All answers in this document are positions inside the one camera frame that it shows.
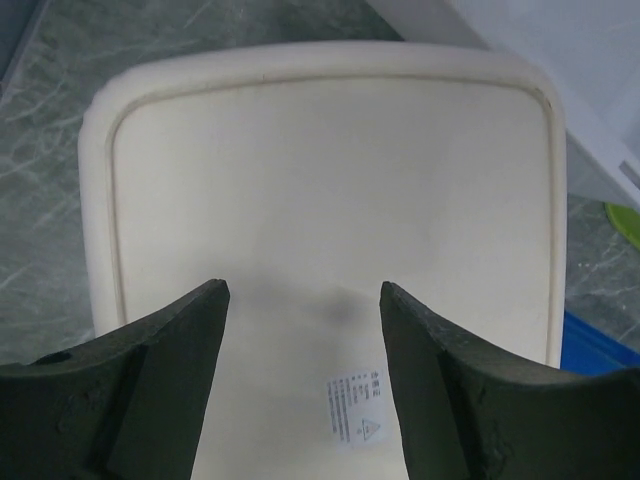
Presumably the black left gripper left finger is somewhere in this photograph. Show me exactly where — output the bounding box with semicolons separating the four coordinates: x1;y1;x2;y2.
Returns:
1;280;230;479

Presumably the cream perforated laundry basket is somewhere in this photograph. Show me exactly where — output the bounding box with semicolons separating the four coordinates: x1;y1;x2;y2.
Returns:
78;42;566;479

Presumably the green plastic tray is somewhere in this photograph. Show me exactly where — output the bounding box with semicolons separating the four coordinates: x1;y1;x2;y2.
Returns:
604;203;640;250

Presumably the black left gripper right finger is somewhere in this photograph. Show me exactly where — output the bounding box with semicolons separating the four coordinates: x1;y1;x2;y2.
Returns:
379;282;639;479

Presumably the blue plastic tub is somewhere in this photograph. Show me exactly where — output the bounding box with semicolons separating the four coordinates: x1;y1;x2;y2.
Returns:
560;311;640;375

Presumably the large white plastic tub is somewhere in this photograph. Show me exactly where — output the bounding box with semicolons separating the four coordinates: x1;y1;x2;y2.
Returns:
371;1;639;209

